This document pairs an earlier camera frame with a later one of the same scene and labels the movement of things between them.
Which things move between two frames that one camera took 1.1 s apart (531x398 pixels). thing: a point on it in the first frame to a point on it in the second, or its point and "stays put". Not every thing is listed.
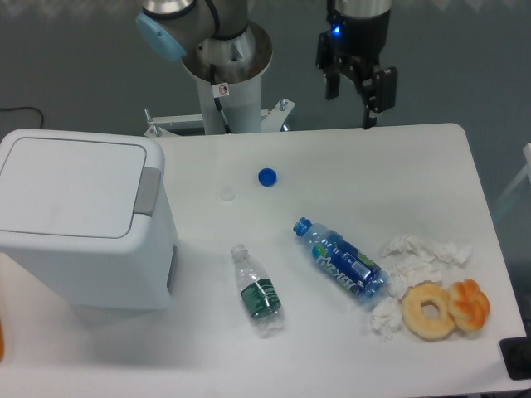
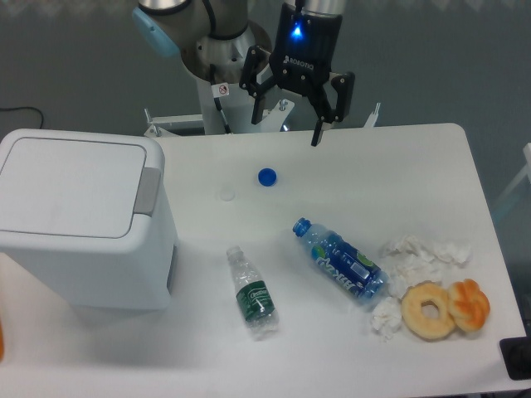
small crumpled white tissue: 387,317 stays put
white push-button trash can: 87,221 stays put
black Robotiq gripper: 354,44 to 300,61
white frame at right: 527,152 stays put
